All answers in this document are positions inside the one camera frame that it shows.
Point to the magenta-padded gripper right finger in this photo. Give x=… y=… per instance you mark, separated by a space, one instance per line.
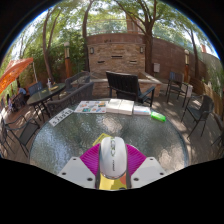
x=146 y=171

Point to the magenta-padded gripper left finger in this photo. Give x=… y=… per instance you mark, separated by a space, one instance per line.
x=78 y=171

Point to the white computer mouse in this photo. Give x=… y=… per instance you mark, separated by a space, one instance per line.
x=113 y=156

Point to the yellow duck-shaped mouse pad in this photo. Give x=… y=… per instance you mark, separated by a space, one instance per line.
x=113 y=185

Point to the small yellow card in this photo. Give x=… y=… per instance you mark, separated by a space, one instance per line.
x=99 y=139

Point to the green marker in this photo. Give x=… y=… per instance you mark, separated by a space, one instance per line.
x=158 y=116

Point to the white plate with black characters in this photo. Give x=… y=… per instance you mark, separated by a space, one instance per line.
x=61 y=117

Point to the small white flat box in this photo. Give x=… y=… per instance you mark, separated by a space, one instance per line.
x=142 y=110

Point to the black metal mesh chair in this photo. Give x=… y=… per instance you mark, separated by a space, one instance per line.
x=28 y=131
x=220 y=128
x=3 y=133
x=201 y=110

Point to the colourful printed sheet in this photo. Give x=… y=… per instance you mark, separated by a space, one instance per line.
x=90 y=107

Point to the large white box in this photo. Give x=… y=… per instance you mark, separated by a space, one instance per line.
x=120 y=106

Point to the dark patio table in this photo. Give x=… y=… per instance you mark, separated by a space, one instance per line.
x=45 y=94

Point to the black slatted chair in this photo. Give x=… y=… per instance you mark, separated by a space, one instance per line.
x=125 y=83

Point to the clear drink cup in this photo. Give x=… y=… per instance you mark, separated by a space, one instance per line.
x=49 y=84

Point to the blue slatted chair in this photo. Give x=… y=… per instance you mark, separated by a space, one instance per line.
x=35 y=88

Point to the dark metal patio chair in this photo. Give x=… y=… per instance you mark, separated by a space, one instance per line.
x=176 y=78

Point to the person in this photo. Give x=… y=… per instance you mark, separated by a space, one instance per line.
x=21 y=90

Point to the tree with brown trunk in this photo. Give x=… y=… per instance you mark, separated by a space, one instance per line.
x=85 y=33
x=148 y=53
x=194 y=56
x=46 y=56

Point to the orange patio umbrella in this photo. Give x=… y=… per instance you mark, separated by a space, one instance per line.
x=15 y=71

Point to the wooden lamp post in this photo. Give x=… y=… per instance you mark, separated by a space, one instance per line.
x=187 y=66
x=67 y=61

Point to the black wall lamp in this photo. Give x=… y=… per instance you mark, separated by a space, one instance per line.
x=91 y=50
x=142 y=49

